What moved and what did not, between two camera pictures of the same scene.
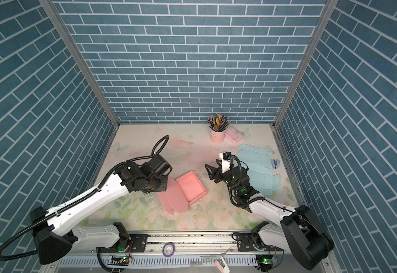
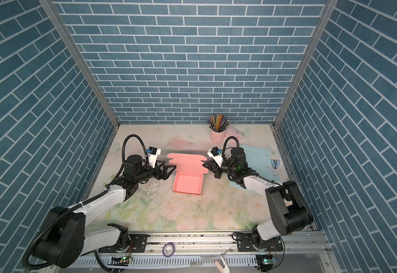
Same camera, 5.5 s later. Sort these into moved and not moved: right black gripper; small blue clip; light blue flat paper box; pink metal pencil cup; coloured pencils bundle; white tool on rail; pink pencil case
Moved: pink pencil case; right black gripper
Not moved: white tool on rail; coloured pencils bundle; small blue clip; pink metal pencil cup; light blue flat paper box
